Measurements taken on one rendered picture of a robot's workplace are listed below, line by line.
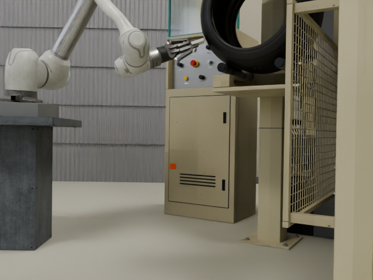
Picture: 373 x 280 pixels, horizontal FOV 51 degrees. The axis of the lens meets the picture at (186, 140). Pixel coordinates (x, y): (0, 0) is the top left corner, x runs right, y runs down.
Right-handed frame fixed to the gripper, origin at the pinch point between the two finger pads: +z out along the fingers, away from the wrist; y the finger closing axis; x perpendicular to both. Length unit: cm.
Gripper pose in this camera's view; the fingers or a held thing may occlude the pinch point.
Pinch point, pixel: (197, 42)
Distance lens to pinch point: 195.5
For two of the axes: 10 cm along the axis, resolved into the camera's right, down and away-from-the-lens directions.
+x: 1.3, -3.2, -9.4
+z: 9.0, -3.6, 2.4
